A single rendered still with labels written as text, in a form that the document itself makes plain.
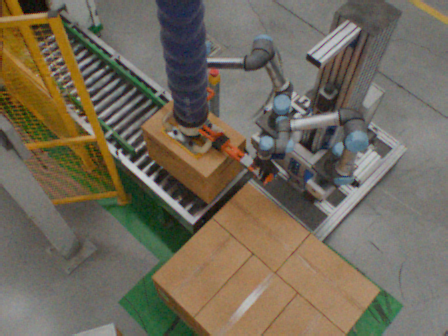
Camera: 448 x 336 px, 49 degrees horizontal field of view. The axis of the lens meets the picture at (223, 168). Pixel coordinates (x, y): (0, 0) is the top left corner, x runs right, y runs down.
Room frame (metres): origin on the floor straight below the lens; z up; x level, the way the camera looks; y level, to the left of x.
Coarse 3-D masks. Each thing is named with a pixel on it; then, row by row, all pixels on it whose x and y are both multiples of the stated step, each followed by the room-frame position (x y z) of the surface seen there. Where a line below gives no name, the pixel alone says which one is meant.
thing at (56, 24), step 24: (0, 24) 1.72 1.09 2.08; (24, 24) 1.74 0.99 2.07; (72, 72) 1.75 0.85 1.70; (48, 96) 1.74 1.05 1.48; (96, 120) 1.76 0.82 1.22; (24, 144) 1.69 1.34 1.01; (48, 144) 1.70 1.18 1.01; (48, 168) 1.70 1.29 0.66; (72, 168) 1.73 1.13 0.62; (72, 192) 1.71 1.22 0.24; (120, 192) 1.75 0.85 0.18
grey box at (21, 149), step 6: (0, 114) 1.42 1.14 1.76; (0, 120) 1.37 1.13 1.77; (6, 120) 1.38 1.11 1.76; (0, 126) 1.34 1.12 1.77; (6, 126) 1.34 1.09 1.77; (12, 126) 1.35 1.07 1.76; (6, 132) 1.31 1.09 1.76; (12, 132) 1.33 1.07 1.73; (12, 138) 1.32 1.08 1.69; (18, 138) 1.33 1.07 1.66; (12, 144) 1.32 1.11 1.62; (18, 144) 1.32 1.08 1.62; (18, 150) 1.31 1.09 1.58; (24, 150) 1.33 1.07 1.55; (24, 156) 1.31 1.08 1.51; (30, 156) 1.33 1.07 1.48
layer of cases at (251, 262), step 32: (256, 192) 1.61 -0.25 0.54; (224, 224) 1.34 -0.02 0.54; (256, 224) 1.35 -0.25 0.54; (288, 224) 1.36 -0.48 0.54; (192, 256) 1.10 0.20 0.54; (224, 256) 1.11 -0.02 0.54; (256, 256) 1.11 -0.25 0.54; (288, 256) 1.12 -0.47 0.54; (320, 256) 1.12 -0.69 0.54; (160, 288) 0.90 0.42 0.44; (192, 288) 0.88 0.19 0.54; (224, 288) 0.88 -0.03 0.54; (256, 288) 0.89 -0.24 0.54; (288, 288) 0.89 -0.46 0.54; (320, 288) 0.90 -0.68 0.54; (352, 288) 0.90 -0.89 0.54; (192, 320) 0.69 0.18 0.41; (224, 320) 0.67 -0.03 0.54; (256, 320) 0.68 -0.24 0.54; (288, 320) 0.68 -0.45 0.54; (320, 320) 0.69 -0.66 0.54; (352, 320) 0.69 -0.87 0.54
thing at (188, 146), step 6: (174, 126) 1.82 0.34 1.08; (162, 132) 1.78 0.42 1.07; (168, 132) 1.77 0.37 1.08; (174, 132) 1.76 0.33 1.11; (180, 132) 1.77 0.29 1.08; (174, 138) 1.73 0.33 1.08; (192, 138) 1.73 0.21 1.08; (180, 144) 1.68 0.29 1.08; (186, 144) 1.68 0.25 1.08; (192, 144) 1.67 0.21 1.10; (198, 144) 1.68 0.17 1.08; (186, 150) 1.64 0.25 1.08; (192, 150) 1.64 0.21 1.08; (192, 156) 1.60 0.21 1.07; (198, 156) 1.59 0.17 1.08
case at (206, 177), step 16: (160, 112) 1.95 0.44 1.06; (144, 128) 1.81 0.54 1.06; (160, 128) 1.82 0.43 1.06; (224, 128) 1.83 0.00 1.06; (160, 144) 1.71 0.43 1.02; (240, 144) 1.71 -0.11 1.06; (160, 160) 1.74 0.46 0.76; (176, 160) 1.62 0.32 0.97; (192, 160) 1.57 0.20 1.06; (208, 160) 1.58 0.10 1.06; (224, 160) 1.58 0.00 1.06; (176, 176) 1.64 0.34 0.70; (192, 176) 1.53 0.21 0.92; (208, 176) 1.46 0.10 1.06; (224, 176) 1.58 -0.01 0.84; (208, 192) 1.45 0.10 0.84
